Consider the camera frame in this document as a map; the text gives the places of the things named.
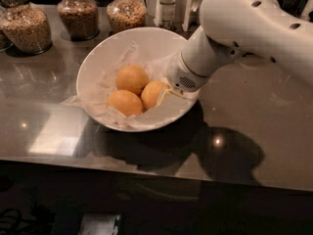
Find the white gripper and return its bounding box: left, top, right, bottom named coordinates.
left=156, top=52, right=208, bottom=106

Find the orange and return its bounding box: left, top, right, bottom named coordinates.
left=107, top=90, right=143, bottom=117
left=115, top=65, right=150, bottom=96
left=141, top=81, right=169, bottom=110

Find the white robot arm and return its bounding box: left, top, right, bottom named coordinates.
left=166, top=0, right=313, bottom=95

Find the white bowl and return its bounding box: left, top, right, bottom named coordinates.
left=76, top=27, right=199, bottom=132

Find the white crumpled paper liner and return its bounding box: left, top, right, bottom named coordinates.
left=64, top=41, right=199, bottom=132

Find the right glass cereal jar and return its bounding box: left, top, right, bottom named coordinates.
left=107, top=0, right=147, bottom=33

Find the glass cereal jar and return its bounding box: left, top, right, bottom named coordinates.
left=57, top=0, right=99, bottom=41
left=107, top=0, right=147, bottom=33
left=1, top=0, right=52, bottom=55

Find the clear glass bottle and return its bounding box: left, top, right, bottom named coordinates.
left=158, top=0, right=176, bottom=29

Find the white stand behind bottle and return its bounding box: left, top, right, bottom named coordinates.
left=146, top=0, right=201, bottom=31

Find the middle glass cereal jar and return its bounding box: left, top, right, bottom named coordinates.
left=57, top=0, right=99, bottom=41

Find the grey box below counter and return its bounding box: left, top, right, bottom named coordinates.
left=78, top=213, right=121, bottom=235

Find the left glass cereal jar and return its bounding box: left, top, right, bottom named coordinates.
left=1, top=0, right=52, bottom=55

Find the partial glass jar far left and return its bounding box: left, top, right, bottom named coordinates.
left=0, top=8, right=13, bottom=52

